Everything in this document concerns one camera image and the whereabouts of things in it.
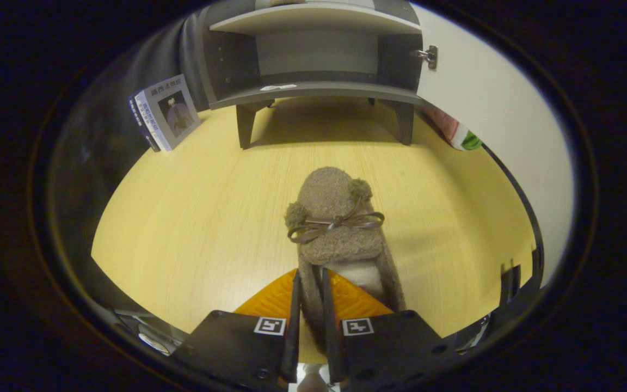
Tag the red and green package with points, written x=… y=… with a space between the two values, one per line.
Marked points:
x=458 y=133

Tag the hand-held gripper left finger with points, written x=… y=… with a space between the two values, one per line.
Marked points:
x=290 y=337

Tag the grey cabinet shelf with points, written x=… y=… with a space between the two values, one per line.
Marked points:
x=313 y=19

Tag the metal door hinge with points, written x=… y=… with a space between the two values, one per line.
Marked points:
x=430 y=56

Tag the brown fuzzy shoe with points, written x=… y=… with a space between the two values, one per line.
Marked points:
x=330 y=196

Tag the grey shoe cabinet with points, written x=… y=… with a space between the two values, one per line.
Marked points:
x=319 y=90

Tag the white illustrated book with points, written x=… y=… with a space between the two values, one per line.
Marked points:
x=177 y=111

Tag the black backdrop cloth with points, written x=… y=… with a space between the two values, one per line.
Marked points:
x=101 y=136

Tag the dark blue book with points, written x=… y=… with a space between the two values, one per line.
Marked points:
x=140 y=122

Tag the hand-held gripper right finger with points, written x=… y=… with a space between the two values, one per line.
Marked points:
x=332 y=348

